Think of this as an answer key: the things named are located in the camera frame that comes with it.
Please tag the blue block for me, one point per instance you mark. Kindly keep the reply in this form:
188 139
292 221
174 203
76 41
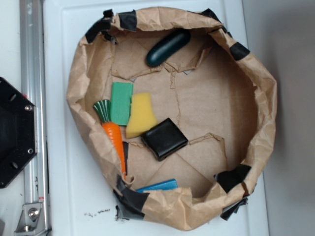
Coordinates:
165 185

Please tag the black square block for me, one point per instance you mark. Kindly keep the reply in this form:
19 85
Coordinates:
164 139

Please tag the green block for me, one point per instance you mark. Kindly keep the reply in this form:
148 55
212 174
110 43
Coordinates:
120 102

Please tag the yellow sponge wedge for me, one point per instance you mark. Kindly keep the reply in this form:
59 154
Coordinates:
142 117

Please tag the toy carrot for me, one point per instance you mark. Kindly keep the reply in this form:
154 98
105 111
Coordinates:
113 131

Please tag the brown paper bag bin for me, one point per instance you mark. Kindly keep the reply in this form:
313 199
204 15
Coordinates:
214 89

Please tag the dark green capsule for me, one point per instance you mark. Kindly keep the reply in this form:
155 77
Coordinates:
167 47

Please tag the white tray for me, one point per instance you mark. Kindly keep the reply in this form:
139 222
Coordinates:
82 203

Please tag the aluminium rail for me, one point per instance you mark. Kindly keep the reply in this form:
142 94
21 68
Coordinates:
36 183

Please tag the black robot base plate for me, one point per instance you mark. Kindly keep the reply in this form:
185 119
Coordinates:
17 132

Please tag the metal corner bracket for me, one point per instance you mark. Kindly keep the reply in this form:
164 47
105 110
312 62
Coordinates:
31 222

